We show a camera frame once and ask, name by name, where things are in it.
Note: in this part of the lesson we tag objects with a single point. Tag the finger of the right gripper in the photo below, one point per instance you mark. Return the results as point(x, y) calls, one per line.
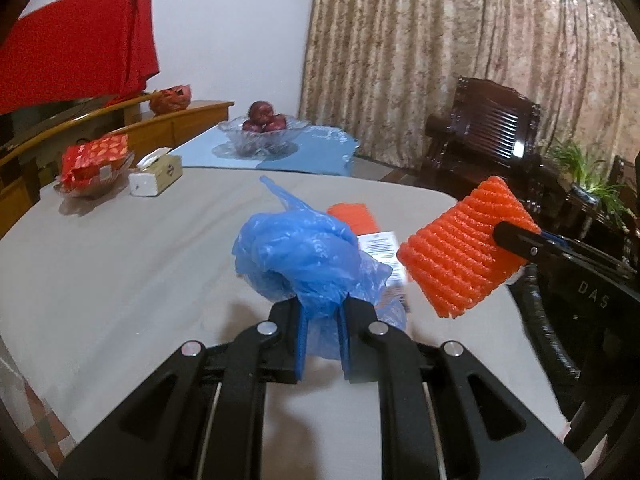
point(524, 243)

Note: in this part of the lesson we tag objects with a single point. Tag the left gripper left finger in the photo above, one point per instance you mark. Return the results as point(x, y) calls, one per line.
point(226, 405)

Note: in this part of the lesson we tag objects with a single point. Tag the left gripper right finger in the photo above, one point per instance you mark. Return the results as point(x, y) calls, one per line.
point(419, 409)

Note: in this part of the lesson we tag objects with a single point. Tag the orange foam fruit net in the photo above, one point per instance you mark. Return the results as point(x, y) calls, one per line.
point(455, 260)

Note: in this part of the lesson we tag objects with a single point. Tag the blue plastic bag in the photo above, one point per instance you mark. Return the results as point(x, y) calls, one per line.
point(307, 254)

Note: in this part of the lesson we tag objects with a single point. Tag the dark wooden side table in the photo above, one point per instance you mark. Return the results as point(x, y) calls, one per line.
point(572, 214)

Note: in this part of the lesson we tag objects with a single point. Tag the green potted plant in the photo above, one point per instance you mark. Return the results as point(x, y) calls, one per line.
point(586, 168)

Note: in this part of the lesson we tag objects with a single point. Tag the dark wooden armchair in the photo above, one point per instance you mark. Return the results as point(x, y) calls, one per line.
point(622, 178)
point(491, 130)

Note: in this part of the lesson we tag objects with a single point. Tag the grey tablecloth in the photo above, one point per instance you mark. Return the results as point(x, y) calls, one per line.
point(93, 300)

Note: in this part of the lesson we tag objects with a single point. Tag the light blue table mat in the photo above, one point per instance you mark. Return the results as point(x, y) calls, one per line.
point(317, 150)

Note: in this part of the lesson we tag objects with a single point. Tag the glass fruit bowl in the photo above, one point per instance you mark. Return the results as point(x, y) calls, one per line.
point(273, 142)

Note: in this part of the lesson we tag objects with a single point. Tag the tissue box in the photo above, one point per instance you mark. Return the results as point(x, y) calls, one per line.
point(154, 173)

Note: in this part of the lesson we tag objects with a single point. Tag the red apples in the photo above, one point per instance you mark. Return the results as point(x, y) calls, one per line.
point(262, 118)

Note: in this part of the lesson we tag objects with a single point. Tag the glass snack dish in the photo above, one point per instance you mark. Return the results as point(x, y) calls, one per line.
point(106, 181)

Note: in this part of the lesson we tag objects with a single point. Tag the floral beige curtain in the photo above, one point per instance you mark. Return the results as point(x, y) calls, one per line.
point(379, 68)

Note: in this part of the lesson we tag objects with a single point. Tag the red snack packet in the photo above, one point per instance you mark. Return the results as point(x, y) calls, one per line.
point(82, 161)

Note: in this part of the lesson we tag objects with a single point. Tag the wooden bench backrest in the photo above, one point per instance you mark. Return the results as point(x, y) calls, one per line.
point(34, 163)

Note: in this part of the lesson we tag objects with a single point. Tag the red cloth cover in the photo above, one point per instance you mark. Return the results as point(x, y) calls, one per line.
point(78, 49)

